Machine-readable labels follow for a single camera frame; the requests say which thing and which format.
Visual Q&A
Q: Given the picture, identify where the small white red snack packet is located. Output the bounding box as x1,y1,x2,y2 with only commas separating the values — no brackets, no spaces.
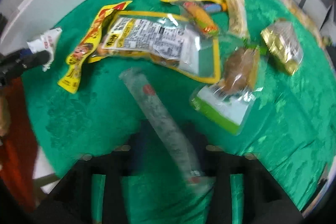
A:
27,27,63,72

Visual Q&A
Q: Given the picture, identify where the long clear grey snack stick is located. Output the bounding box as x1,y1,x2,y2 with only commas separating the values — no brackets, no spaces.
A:
120,68,213,193

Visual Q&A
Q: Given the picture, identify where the yellow chicken feet snack pack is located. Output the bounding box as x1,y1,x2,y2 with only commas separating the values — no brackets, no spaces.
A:
58,0,133,94

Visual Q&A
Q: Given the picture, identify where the clear green brown meat pack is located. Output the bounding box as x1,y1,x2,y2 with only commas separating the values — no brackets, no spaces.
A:
191,47,261,135

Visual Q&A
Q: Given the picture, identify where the clear yellow-edged peanut bag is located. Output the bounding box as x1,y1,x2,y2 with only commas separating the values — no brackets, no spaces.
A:
88,11,221,84

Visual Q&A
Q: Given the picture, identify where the orange corn sausage packet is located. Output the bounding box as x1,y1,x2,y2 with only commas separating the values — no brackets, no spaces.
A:
182,1,219,37

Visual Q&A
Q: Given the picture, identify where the orange blue sausage stick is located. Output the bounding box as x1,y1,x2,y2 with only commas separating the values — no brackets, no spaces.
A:
203,3,227,14

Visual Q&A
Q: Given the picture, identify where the clear beige biscuit packet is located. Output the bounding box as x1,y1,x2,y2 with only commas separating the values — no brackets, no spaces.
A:
225,0,249,39

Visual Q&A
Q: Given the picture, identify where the person's left hand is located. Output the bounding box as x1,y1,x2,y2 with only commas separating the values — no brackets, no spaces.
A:
0,94,11,137

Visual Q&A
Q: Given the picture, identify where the green floral tablecloth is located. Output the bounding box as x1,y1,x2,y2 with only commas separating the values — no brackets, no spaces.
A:
22,0,335,208

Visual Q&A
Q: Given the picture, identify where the gold green snack bag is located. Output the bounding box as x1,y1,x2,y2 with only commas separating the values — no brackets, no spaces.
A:
261,18,303,76

